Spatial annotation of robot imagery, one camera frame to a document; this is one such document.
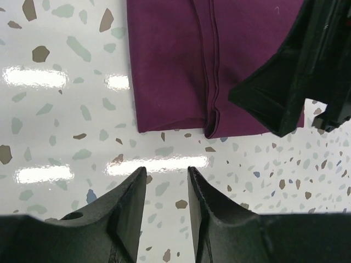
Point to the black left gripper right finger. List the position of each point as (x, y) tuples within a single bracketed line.
[(224, 231)]

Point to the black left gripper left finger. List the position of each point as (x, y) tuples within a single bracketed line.
[(106, 230)]

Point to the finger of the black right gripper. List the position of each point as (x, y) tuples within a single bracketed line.
[(332, 69), (275, 93)]

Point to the purple cloth wrap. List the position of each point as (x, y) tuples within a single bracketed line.
[(186, 56)]

